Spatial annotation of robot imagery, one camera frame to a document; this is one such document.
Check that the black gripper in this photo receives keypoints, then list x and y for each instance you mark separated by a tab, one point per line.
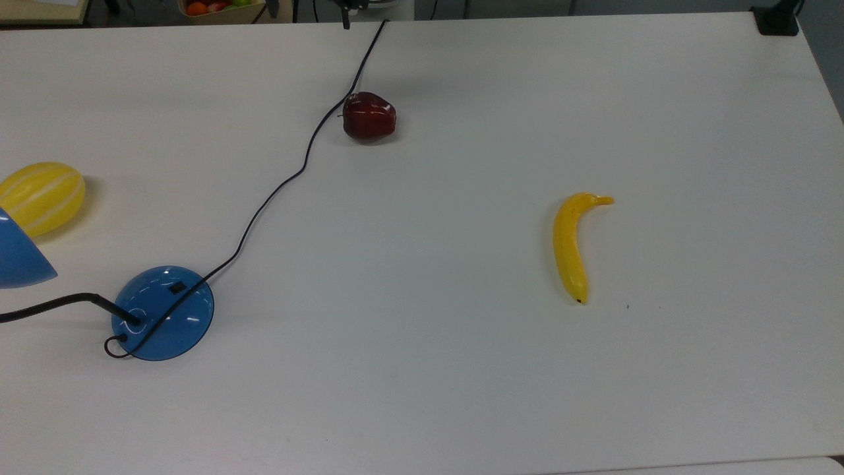
353	3

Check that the blue desk lamp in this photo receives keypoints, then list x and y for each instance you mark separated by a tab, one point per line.
165	323

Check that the dark red apple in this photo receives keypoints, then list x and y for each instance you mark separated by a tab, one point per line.
368	117

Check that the basket of fruit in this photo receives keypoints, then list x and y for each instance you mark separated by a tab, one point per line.
217	10

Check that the wooden side table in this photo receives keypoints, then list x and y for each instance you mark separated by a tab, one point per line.
39	10

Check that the yellow banana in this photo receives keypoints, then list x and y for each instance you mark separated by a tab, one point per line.
568	244

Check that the yellow striped melon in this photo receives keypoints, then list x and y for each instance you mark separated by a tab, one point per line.
43	198

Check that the black clamp mount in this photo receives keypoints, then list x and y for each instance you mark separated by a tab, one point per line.
778	20

